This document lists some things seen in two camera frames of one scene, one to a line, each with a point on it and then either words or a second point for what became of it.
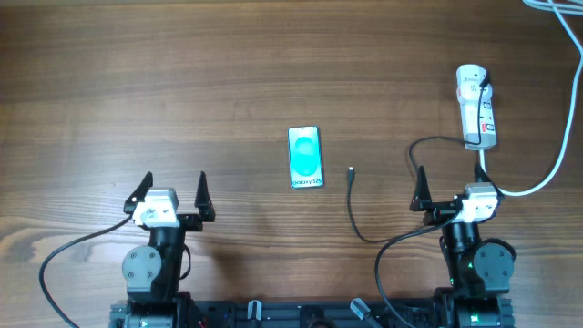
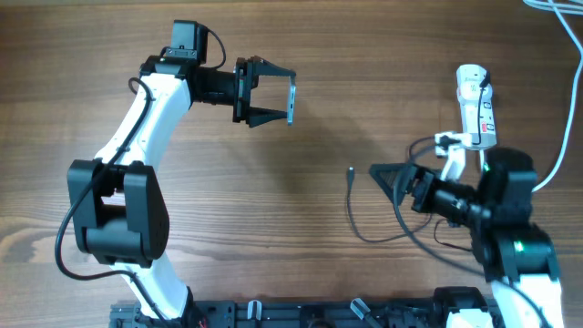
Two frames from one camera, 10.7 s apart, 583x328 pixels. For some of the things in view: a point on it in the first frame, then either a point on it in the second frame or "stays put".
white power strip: (475, 94) stays put
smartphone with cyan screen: (306, 162) -> (291, 108)
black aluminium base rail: (404, 313) stays put
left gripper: (191, 221) -> (259, 67)
